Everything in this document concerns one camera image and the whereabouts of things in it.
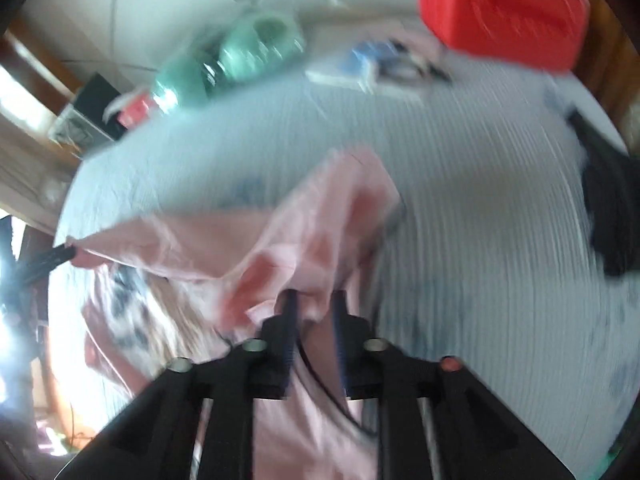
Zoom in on black cloth item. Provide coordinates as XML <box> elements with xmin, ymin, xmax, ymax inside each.
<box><xmin>566</xmin><ymin>108</ymin><xmax>639</xmax><ymax>278</ymax></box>

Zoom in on red tissue box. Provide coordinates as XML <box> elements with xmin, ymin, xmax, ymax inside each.
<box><xmin>102</xmin><ymin>87</ymin><xmax>157</xmax><ymax>130</ymax></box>

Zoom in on pink printed t-shirt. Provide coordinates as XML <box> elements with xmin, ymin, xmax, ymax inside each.
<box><xmin>73</xmin><ymin>148</ymin><xmax>400</xmax><ymax>479</ymax></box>

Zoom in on dark green gift bag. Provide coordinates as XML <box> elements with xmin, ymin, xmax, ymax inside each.
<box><xmin>48</xmin><ymin>73</ymin><xmax>126</xmax><ymax>153</ymax></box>

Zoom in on green yarn ball in plastic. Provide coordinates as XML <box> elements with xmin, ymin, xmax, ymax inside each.
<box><xmin>150</xmin><ymin>52</ymin><xmax>219</xmax><ymax>114</ymax></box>

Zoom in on light blue ribbed bedsheet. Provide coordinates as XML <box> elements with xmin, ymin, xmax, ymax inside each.
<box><xmin>49</xmin><ymin>58</ymin><xmax>639</xmax><ymax>479</ymax></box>

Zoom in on red plastic case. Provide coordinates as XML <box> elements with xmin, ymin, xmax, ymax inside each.
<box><xmin>419</xmin><ymin>0</ymin><xmax>590</xmax><ymax>73</ymax></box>

